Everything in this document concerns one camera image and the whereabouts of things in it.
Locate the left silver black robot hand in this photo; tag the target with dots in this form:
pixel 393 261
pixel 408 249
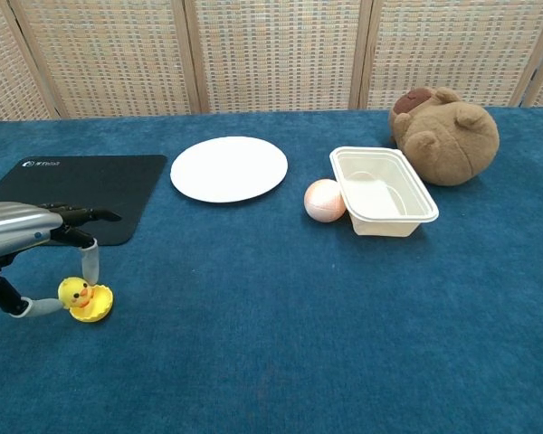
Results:
pixel 13 226

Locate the yellow rubber duck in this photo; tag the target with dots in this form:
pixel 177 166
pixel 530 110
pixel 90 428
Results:
pixel 74 291

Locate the black mouse pad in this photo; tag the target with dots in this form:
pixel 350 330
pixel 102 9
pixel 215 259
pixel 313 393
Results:
pixel 95 181

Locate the yellow fluted round cup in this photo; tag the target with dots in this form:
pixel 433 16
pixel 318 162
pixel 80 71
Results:
pixel 97 307

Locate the white round plate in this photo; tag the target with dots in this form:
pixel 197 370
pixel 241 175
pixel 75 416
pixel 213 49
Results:
pixel 228 168

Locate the blue table cloth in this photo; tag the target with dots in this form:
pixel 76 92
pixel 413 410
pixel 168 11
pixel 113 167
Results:
pixel 271 325

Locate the pink ball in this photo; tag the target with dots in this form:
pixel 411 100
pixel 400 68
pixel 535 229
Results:
pixel 322 201

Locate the cream plastic rectangular container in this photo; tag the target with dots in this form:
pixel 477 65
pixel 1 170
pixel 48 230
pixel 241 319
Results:
pixel 380 190

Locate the brown plush capybara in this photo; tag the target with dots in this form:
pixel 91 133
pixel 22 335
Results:
pixel 452 140

